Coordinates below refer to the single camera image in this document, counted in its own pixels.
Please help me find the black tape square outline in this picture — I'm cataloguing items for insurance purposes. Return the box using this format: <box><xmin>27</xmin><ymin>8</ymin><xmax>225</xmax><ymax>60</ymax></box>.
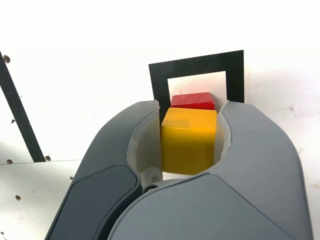
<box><xmin>148</xmin><ymin>49</ymin><xmax>245</xmax><ymax>120</ymax></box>

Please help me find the yellow cube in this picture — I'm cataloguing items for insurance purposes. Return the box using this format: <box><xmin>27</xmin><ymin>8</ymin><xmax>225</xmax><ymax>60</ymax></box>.
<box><xmin>159</xmin><ymin>107</ymin><xmax>218</xmax><ymax>176</ymax></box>

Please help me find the red cube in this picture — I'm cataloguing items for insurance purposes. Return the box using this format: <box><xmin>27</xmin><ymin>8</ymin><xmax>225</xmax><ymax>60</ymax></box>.
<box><xmin>170</xmin><ymin>91</ymin><xmax>216</xmax><ymax>111</ymax></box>

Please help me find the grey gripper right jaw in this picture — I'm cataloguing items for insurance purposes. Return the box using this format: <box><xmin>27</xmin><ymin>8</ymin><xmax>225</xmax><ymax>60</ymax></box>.
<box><xmin>107</xmin><ymin>99</ymin><xmax>315</xmax><ymax>240</ymax></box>

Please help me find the black tape strip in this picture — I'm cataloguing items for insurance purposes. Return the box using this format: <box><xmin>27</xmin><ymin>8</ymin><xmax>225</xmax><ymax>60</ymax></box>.
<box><xmin>0</xmin><ymin>51</ymin><xmax>47</xmax><ymax>163</ymax></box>

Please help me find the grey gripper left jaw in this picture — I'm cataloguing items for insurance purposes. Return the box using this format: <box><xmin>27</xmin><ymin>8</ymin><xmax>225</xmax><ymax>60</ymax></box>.
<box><xmin>44</xmin><ymin>99</ymin><xmax>166</xmax><ymax>240</ymax></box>

